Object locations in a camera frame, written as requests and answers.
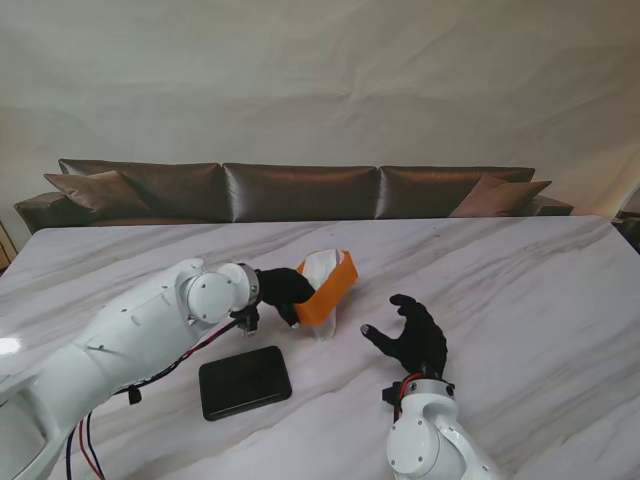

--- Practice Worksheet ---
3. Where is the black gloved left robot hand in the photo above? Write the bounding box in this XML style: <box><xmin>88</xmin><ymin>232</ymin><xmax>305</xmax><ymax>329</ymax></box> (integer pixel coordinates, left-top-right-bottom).
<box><xmin>255</xmin><ymin>267</ymin><xmax>317</xmax><ymax>330</ymax></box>

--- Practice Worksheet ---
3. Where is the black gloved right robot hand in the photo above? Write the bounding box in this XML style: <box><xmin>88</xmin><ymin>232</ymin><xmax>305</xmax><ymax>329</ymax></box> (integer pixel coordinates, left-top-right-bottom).
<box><xmin>359</xmin><ymin>293</ymin><xmax>449</xmax><ymax>382</ymax></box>

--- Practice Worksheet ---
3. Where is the white tissue pack green label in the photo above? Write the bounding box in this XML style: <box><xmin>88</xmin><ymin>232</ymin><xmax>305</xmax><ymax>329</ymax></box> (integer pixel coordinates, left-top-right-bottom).
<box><xmin>303</xmin><ymin>247</ymin><xmax>349</xmax><ymax>342</ymax></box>

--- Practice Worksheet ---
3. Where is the orange tissue box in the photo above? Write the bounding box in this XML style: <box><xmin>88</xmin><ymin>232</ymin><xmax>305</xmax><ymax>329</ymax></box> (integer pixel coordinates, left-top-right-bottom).
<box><xmin>293</xmin><ymin>249</ymin><xmax>360</xmax><ymax>327</ymax></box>

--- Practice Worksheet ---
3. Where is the black tissue box base lid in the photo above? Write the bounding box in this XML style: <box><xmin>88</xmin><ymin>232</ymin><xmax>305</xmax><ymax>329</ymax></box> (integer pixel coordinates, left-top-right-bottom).
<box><xmin>198</xmin><ymin>345</ymin><xmax>293</xmax><ymax>422</ymax></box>

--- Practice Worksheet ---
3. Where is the brown leather sofa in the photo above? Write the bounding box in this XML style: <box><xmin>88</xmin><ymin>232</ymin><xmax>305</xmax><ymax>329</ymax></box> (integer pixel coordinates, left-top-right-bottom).
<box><xmin>13</xmin><ymin>158</ymin><xmax>575</xmax><ymax>235</ymax></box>

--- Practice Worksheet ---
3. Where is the brown leather sofa back cushion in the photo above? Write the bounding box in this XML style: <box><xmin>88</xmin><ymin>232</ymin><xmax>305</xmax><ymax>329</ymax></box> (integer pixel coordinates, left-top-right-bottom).
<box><xmin>378</xmin><ymin>165</ymin><xmax>536</xmax><ymax>220</ymax></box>
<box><xmin>58</xmin><ymin>158</ymin><xmax>224</xmax><ymax>221</ymax></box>
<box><xmin>222</xmin><ymin>162</ymin><xmax>380</xmax><ymax>223</ymax></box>

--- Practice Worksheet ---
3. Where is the brown throw pillow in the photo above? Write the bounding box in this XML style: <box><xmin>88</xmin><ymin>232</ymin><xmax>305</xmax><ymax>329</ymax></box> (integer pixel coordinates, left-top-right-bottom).
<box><xmin>43</xmin><ymin>169</ymin><xmax>151</xmax><ymax>217</ymax></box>
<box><xmin>449</xmin><ymin>175</ymin><xmax>553</xmax><ymax>218</ymax></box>

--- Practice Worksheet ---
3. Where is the dark background object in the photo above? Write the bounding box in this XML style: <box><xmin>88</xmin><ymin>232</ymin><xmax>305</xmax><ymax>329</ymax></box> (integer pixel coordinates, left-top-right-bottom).
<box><xmin>612</xmin><ymin>209</ymin><xmax>640</xmax><ymax>251</ymax></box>

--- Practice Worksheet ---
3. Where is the wooden furniture piece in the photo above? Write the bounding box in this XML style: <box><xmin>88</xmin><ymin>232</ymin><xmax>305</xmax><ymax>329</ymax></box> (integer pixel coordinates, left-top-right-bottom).
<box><xmin>0</xmin><ymin>219</ymin><xmax>14</xmax><ymax>271</ymax></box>

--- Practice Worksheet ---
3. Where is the red black right arm cable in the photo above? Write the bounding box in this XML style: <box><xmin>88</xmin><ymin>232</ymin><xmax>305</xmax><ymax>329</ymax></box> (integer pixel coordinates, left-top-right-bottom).
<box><xmin>397</xmin><ymin>372</ymin><xmax>426</xmax><ymax>419</ymax></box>

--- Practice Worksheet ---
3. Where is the red black arm cable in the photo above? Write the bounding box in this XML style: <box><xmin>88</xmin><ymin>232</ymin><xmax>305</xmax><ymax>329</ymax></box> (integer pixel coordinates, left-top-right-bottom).
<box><xmin>62</xmin><ymin>319</ymin><xmax>241</xmax><ymax>480</ymax></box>
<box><xmin>397</xmin><ymin>372</ymin><xmax>426</xmax><ymax>419</ymax></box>

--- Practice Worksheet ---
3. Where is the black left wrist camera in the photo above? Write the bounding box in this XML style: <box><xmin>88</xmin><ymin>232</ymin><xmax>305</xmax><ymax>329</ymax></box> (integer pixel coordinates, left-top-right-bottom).
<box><xmin>230</xmin><ymin>307</ymin><xmax>261</xmax><ymax>335</ymax></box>

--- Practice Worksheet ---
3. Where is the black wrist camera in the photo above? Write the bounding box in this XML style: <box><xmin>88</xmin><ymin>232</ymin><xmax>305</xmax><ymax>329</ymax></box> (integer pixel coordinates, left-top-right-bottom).
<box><xmin>381</xmin><ymin>382</ymin><xmax>404</xmax><ymax>409</ymax></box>
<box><xmin>230</xmin><ymin>307</ymin><xmax>261</xmax><ymax>335</ymax></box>

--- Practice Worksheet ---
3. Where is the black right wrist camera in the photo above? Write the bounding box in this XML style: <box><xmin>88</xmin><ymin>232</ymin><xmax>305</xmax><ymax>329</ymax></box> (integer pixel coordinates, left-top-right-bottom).
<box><xmin>381</xmin><ymin>382</ymin><xmax>404</xmax><ymax>409</ymax></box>

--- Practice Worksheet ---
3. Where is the red black left arm cable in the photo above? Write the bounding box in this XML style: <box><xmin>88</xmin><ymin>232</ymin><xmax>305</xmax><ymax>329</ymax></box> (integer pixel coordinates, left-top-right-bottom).
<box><xmin>62</xmin><ymin>319</ymin><xmax>241</xmax><ymax>480</ymax></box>

